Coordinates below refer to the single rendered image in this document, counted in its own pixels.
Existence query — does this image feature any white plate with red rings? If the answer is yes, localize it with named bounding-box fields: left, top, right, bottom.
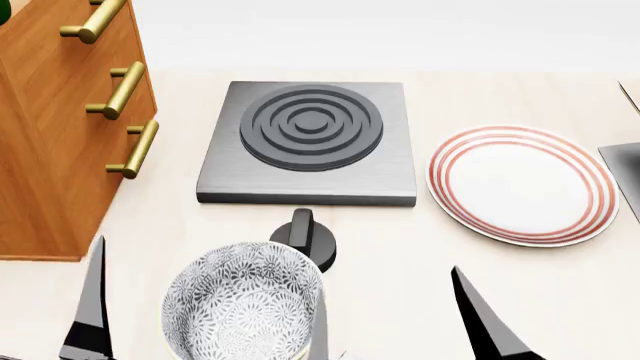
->
left=425, top=125, right=621, bottom=249

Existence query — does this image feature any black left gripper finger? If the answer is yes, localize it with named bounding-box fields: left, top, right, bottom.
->
left=58, top=234, right=115, bottom=360
left=308, top=287, right=330, bottom=360

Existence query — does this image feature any floral patterned grey white bowl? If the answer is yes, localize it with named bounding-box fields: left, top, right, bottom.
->
left=160, top=240, right=327, bottom=360

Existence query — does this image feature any dark ringed burner disc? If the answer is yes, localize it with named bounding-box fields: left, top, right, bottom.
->
left=239, top=83, right=385, bottom=173

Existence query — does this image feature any black stove knob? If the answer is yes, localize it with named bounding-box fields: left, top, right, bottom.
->
left=268, top=207, right=338, bottom=275

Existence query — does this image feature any wooden drawer cabinet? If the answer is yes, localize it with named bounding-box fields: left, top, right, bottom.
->
left=0, top=0, right=159, bottom=263

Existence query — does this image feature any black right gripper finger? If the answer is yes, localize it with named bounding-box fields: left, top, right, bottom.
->
left=450, top=264, right=548, bottom=360

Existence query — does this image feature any brass bar drawer handle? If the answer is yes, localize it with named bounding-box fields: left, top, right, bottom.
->
left=105, top=119, right=160, bottom=180
left=85, top=60, right=147, bottom=121
left=59, top=0, right=128, bottom=45

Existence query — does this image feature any grey square stove plate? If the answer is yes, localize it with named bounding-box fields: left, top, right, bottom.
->
left=196, top=80, right=418, bottom=209

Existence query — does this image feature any grey metal tray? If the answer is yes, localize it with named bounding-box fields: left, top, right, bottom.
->
left=597, top=141, right=640, bottom=224

